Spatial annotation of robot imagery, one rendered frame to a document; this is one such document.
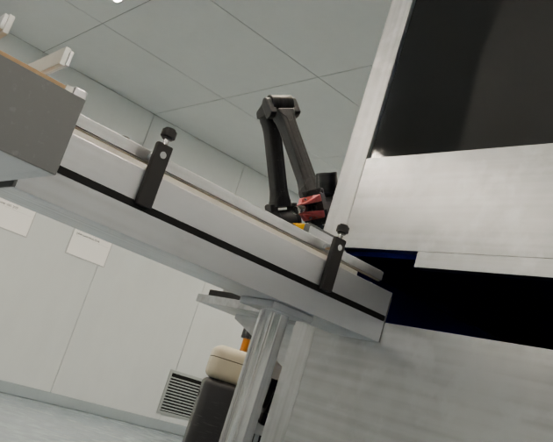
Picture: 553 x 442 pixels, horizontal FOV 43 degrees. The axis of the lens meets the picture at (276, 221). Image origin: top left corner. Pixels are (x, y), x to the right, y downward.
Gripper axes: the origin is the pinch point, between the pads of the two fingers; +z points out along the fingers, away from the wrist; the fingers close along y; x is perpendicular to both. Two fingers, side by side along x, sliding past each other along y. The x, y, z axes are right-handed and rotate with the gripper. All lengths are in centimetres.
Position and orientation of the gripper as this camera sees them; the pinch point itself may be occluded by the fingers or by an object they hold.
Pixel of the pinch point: (301, 209)
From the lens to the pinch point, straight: 190.7
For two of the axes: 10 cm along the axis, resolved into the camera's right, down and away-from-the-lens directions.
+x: 8.4, -1.8, -5.1
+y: -1.9, -9.8, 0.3
